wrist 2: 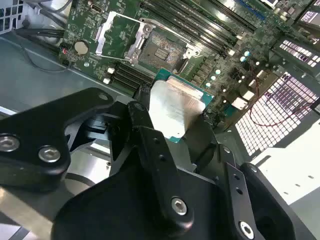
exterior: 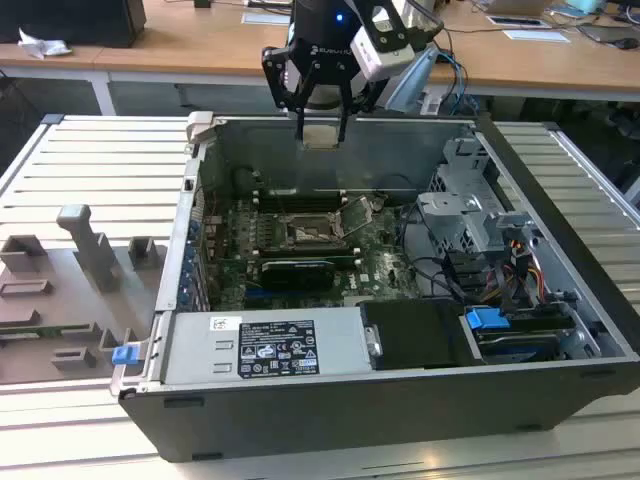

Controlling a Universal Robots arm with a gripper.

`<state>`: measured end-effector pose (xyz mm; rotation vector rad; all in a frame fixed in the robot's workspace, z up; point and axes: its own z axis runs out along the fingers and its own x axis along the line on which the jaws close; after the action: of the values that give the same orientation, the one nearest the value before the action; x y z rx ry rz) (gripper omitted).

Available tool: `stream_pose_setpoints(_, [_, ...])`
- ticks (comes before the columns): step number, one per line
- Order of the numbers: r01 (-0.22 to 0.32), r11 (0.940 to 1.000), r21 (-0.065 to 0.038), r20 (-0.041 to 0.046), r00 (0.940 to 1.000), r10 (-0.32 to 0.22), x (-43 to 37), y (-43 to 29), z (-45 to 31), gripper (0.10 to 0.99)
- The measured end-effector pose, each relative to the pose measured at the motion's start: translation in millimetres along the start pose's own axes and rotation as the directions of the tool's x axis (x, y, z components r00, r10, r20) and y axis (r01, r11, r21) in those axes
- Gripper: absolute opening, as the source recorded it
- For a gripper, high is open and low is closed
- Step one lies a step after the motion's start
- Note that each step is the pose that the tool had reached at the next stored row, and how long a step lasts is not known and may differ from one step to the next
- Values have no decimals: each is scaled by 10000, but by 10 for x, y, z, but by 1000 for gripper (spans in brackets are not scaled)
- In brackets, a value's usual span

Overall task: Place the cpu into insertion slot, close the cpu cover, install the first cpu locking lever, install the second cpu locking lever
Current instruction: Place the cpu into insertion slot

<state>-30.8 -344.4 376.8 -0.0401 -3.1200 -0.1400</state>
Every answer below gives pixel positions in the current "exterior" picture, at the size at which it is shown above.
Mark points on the metal drive cage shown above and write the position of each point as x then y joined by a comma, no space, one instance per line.
450,210

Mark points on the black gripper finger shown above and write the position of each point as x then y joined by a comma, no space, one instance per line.
344,115
276,75

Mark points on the hard disk in blue carrier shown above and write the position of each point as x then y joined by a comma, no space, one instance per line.
487,319

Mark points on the open black PC case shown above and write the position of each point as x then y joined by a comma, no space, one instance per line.
350,420

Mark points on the black computer box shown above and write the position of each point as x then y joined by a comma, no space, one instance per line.
75,22

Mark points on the wooden desk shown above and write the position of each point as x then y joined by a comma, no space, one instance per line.
150,55
82,59

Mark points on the black computer mouse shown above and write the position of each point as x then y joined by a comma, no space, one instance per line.
627,43

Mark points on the blue case latch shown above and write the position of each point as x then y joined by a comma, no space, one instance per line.
124,355

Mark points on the turquoise desk object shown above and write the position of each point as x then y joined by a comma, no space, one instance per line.
585,5

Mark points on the black RAM slot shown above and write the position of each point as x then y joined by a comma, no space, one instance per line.
347,257
290,209
300,204
300,249
300,199
300,194
300,245
345,253

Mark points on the CPU socket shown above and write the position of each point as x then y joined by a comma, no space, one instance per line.
325,226

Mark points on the black graphics card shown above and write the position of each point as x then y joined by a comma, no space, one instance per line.
295,276

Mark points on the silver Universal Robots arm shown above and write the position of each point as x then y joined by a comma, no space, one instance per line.
420,20

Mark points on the white paper sheet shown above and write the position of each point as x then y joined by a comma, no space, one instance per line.
535,35

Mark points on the black plastic shroud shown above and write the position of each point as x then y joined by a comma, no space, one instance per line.
415,335

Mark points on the crumpled white paper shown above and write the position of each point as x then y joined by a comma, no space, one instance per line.
45,45

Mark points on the green motherboard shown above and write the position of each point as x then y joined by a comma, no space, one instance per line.
380,270

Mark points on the CPU with silver top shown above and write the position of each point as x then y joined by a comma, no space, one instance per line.
321,136

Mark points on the grey parts rack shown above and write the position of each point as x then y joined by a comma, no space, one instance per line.
60,300

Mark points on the grey power supply unit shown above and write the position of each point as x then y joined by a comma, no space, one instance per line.
200,350

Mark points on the beige laptop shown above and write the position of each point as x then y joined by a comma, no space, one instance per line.
510,6

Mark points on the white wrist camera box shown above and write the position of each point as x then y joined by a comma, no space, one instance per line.
387,62

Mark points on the green RAM stick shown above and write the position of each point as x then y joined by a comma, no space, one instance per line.
45,331

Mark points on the dark flat pad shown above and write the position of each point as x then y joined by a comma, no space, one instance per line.
607,32

